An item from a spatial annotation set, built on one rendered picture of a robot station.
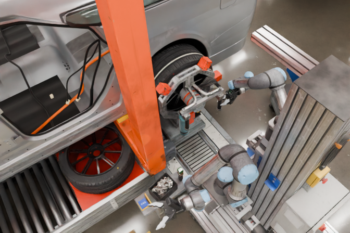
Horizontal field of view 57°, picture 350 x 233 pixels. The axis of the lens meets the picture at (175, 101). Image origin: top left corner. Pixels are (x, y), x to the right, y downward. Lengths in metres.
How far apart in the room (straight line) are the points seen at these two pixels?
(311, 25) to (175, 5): 2.91
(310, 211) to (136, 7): 1.43
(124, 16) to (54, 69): 1.86
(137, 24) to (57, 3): 0.72
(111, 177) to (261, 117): 1.81
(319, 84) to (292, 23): 3.53
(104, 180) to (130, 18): 1.71
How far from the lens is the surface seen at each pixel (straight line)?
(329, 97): 1.41
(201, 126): 3.41
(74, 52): 3.08
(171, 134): 3.29
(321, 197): 2.09
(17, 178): 3.43
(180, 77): 2.59
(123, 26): 1.47
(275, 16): 4.98
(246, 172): 1.78
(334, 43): 4.80
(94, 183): 2.87
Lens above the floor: 3.07
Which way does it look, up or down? 54 degrees down
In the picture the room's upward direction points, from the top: 4 degrees counter-clockwise
